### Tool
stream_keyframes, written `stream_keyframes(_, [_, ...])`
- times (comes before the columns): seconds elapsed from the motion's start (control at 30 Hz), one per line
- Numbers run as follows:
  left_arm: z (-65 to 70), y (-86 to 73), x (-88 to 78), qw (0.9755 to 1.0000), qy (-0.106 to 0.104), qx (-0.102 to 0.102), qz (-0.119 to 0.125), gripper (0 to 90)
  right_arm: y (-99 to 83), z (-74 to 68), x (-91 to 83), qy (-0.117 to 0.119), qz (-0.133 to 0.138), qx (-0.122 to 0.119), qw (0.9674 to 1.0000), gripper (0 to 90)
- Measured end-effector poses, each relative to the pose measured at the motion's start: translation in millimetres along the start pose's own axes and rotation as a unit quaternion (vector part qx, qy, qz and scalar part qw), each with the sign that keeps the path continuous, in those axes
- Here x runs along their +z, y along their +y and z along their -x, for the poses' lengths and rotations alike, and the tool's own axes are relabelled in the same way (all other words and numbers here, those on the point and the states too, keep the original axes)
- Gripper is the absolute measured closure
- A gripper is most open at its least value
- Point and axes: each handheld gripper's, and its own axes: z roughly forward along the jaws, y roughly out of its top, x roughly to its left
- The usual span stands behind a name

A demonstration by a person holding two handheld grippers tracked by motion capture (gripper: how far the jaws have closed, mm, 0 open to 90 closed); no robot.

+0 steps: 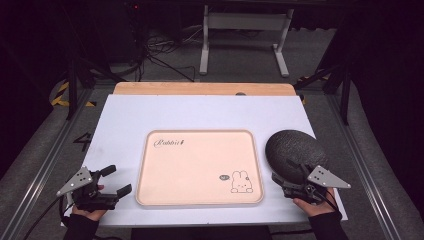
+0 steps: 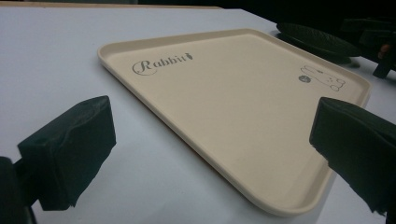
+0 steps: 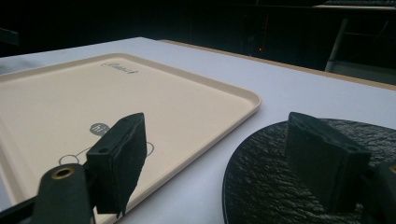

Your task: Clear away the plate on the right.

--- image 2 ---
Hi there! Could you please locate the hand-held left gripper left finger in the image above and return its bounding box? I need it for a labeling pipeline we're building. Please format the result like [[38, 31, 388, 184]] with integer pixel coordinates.
[[13, 95, 117, 212]]

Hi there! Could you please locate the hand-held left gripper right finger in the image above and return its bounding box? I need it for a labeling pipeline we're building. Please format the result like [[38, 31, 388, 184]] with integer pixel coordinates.
[[308, 96, 396, 217]]

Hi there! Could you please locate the black oval object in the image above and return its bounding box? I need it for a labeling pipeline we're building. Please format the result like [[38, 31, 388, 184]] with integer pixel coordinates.
[[276, 21, 363, 65]]

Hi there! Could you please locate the beige plastic tray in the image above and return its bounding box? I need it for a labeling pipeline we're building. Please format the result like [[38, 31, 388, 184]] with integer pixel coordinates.
[[97, 28, 373, 217]]

